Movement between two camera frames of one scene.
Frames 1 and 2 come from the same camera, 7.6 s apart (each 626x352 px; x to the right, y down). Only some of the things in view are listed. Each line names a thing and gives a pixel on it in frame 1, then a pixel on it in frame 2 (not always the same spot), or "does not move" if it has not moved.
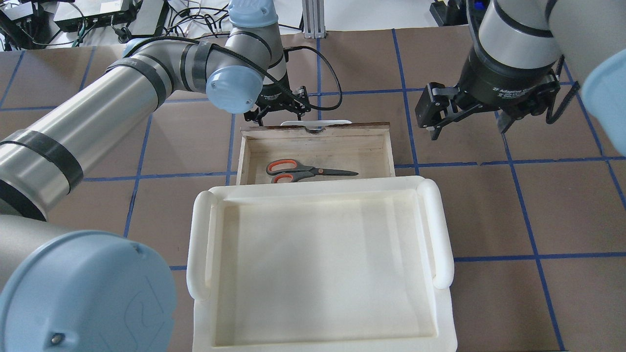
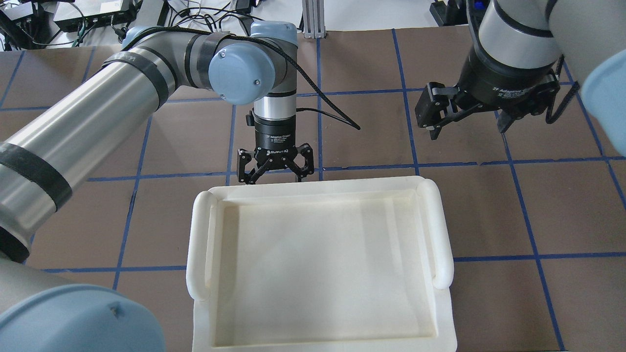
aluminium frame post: (313, 18) does not move
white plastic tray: (346, 264) does not move
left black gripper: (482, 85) does not move
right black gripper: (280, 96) to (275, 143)
